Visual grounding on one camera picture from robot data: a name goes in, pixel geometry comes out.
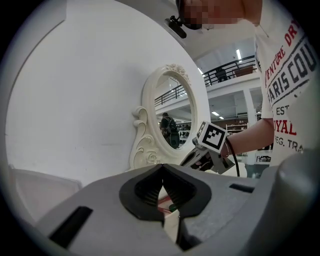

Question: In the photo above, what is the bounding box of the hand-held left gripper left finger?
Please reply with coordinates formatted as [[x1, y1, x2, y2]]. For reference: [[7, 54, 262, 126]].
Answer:
[[36, 163, 181, 256]]

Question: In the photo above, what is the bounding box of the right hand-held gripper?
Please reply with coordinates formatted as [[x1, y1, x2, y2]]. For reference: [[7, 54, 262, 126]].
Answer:
[[179, 120, 236, 176]]

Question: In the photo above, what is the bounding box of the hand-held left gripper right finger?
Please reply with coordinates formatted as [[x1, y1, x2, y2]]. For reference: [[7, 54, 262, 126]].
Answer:
[[162, 164, 266, 254]]

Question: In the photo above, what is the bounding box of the cream ornate dressing table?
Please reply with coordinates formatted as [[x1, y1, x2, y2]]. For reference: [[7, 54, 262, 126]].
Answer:
[[128, 63, 248, 179]]

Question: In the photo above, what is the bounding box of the white drawer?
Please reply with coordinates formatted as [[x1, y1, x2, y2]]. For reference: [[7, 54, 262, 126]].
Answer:
[[157, 184, 181, 244]]

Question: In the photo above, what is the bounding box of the person's right forearm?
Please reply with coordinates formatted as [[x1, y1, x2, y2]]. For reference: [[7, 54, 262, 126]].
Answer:
[[223, 117, 275, 158]]

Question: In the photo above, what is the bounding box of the oval vanity mirror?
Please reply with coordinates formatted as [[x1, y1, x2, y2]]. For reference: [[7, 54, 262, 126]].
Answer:
[[154, 69, 197, 151]]

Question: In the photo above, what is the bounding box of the person's right hand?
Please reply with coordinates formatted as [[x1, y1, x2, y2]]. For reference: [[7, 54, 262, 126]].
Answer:
[[196, 154, 214, 172]]

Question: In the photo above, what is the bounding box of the black balcony railing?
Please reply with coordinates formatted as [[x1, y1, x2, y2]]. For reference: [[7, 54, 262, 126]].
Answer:
[[202, 55, 259, 87]]

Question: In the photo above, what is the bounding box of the person's white printed shirt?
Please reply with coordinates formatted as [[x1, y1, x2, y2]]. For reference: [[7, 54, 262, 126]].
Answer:
[[254, 12, 320, 168]]

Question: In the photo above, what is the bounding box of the person's head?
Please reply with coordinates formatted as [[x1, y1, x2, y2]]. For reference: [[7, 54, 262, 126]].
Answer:
[[174, 0, 264, 31]]

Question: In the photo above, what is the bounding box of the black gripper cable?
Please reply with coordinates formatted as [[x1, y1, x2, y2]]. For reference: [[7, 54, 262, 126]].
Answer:
[[224, 136, 241, 178]]

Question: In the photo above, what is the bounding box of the black head-mounted camera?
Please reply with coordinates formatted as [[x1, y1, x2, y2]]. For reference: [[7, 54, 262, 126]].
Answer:
[[164, 15, 188, 39]]

